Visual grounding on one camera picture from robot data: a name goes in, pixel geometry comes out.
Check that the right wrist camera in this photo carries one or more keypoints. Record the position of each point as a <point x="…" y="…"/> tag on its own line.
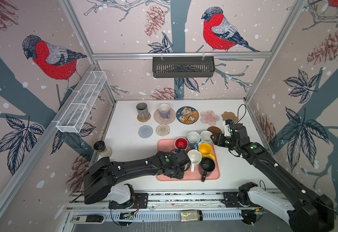
<point x="230" y="126"/>

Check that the taped small box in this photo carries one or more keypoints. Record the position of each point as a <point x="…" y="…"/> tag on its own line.
<point x="191" y="215"/>

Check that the blue cartoon round coaster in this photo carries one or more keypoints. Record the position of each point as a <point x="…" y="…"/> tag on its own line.
<point x="187" y="115"/>

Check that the rattan round coaster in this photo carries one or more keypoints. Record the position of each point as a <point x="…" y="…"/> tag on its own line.
<point x="144" y="120"/>

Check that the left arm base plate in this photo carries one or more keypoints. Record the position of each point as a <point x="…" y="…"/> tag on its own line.
<point x="136" y="201"/>

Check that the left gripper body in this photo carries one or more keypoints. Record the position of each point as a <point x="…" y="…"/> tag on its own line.
<point x="178" y="173"/>

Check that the black mug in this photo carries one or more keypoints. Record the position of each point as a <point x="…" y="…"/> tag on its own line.
<point x="206" y="167"/>

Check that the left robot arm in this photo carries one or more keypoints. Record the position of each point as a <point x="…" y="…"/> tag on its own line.
<point x="103" y="177"/>

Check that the light blue mug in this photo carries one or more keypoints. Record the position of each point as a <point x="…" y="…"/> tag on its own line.
<point x="193" y="139"/>

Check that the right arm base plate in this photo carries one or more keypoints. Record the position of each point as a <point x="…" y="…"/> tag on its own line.
<point x="231" y="200"/>

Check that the yellow mug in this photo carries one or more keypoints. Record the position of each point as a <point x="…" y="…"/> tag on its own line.
<point x="206" y="151"/>

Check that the pink flower coaster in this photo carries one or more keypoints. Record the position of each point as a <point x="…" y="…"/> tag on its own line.
<point x="209" y="117"/>

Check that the pink bunny round coaster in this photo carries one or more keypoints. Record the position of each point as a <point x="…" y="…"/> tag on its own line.
<point x="165" y="121"/>

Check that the grey mug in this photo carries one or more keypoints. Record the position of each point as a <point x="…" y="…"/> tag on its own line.
<point x="142" y="110"/>

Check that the white blue mug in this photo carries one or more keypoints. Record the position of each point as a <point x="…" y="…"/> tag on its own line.
<point x="205" y="137"/>

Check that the red interior white mug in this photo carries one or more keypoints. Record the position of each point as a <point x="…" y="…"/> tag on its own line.
<point x="180" y="143"/>

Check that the lavender mug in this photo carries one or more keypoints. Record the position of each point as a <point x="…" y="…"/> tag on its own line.
<point x="164" y="111"/>

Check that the white wire basket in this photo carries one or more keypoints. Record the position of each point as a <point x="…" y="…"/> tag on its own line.
<point x="77" y="112"/>

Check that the grey woven round coaster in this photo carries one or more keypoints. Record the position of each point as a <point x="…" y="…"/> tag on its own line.
<point x="145" y="131"/>

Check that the white mug middle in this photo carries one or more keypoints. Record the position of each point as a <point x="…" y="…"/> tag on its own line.
<point x="195" y="159"/>

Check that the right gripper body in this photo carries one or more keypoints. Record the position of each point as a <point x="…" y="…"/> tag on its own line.
<point x="226" y="141"/>

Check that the cork flower coaster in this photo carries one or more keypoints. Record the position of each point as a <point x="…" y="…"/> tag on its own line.
<point x="229" y="115"/>

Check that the black wall basket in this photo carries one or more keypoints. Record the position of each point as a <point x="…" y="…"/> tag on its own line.
<point x="183" y="67"/>

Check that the pink serving tray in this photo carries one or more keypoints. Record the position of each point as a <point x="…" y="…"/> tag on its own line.
<point x="167" y="145"/>

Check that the dark glossy round coaster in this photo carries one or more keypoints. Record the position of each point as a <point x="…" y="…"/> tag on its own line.
<point x="214" y="130"/>

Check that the black white power strip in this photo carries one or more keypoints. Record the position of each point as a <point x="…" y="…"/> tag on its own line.
<point x="88" y="219"/>

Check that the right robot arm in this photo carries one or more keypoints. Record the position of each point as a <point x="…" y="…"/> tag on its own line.
<point x="303" y="209"/>

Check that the black lid spice jar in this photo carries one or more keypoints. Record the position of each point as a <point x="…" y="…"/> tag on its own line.
<point x="102" y="149"/>

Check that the beige woven round coaster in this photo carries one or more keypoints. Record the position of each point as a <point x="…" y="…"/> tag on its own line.
<point x="162" y="130"/>

